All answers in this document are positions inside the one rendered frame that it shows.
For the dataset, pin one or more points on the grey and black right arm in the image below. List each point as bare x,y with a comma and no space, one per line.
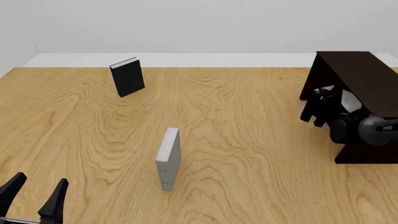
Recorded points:
373,130

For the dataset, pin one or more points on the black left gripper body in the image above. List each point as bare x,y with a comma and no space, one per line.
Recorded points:
15,220

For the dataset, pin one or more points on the black hardcover book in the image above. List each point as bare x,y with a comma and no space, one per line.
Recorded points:
129,79

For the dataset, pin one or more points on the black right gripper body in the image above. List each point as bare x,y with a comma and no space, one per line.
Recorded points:
326,100

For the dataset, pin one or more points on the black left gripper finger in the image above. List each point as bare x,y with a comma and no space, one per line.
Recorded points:
12,191
54,205

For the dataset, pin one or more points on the grey hardcover book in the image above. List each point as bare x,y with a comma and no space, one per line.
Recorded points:
169,161

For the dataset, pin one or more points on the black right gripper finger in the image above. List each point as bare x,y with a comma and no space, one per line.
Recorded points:
320,119
306,112

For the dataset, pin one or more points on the dark brown wooden cabinet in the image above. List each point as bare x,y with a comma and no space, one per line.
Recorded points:
360,70

